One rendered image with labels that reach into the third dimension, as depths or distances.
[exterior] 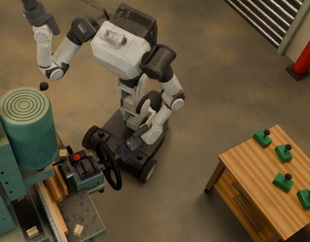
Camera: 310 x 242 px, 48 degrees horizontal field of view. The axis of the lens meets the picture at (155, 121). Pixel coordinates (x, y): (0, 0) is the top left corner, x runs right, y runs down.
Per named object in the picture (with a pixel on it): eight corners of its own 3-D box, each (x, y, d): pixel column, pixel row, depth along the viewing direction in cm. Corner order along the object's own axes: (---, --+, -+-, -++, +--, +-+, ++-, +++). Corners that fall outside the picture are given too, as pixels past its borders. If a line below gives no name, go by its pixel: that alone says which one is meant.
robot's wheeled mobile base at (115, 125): (128, 99, 319) (132, 74, 292) (179, 127, 309) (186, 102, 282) (86, 149, 283) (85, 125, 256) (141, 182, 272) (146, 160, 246)
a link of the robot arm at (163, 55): (165, 62, 180) (156, 44, 169) (179, 66, 175) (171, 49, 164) (153, 79, 177) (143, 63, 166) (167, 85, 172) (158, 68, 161)
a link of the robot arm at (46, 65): (31, 42, 169) (34, 71, 183) (43, 55, 165) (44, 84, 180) (52, 36, 174) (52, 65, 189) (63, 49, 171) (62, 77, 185)
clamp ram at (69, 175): (80, 183, 170) (80, 175, 163) (66, 190, 167) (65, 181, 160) (73, 168, 174) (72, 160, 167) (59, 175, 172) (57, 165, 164)
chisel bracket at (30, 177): (55, 176, 162) (53, 168, 155) (25, 189, 157) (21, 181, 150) (49, 164, 165) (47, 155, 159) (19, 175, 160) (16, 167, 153)
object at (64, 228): (68, 233, 156) (67, 230, 153) (64, 235, 156) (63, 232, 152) (22, 128, 185) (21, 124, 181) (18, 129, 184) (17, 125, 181)
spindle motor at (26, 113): (64, 160, 144) (58, 114, 119) (21, 177, 137) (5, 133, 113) (49, 128, 152) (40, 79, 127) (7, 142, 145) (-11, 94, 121)
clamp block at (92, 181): (103, 183, 176) (103, 174, 169) (78, 194, 171) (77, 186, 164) (91, 159, 183) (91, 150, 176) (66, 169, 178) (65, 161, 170)
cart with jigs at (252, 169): (306, 224, 273) (355, 189, 222) (253, 263, 250) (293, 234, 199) (251, 159, 302) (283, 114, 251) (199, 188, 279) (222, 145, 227)
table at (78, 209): (124, 224, 168) (125, 220, 163) (63, 256, 156) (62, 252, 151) (74, 129, 196) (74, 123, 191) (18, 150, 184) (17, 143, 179)
